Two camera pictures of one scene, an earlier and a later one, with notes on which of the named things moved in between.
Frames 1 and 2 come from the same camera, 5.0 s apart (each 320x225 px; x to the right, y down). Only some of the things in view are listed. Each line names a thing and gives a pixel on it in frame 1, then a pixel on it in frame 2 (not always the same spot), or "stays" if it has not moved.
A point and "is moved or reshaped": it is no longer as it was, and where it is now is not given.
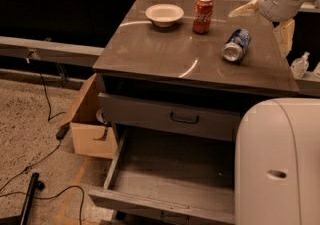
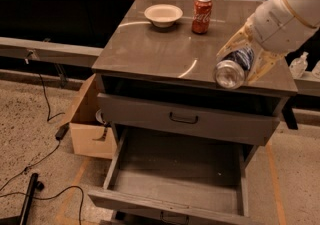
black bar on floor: x=22 y=219 stays
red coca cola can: x=202 y=14 stays
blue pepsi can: x=236 y=44 is moved or reshaped
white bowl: x=164 y=15 stays
